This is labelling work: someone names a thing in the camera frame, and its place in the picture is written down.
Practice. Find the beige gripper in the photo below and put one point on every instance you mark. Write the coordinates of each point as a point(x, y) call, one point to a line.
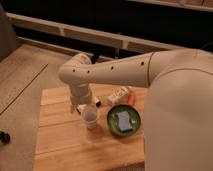
point(80, 94)

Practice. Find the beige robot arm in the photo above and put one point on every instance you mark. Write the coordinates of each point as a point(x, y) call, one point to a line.
point(178, 109)

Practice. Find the small white and black box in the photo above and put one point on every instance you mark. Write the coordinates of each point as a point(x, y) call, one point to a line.
point(96, 102)

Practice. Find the clear plastic cup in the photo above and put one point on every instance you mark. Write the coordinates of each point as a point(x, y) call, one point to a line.
point(90, 116)

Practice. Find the white rectangular carton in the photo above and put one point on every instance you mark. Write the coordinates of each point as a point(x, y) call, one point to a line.
point(118, 94)

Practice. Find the green bowl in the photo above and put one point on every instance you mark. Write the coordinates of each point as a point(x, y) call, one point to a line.
point(112, 120)

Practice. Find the orange carrot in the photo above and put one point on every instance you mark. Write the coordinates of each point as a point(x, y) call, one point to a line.
point(131, 98)

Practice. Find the blue sponge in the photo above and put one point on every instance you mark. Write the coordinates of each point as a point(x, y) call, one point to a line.
point(124, 121)

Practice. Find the black object on floor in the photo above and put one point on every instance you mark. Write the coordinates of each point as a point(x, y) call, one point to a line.
point(4, 137)

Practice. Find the grey cabinet corner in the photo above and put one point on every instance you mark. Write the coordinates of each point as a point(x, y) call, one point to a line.
point(9, 41)

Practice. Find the white shelf rail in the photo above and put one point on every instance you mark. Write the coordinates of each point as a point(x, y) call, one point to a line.
point(89, 35)

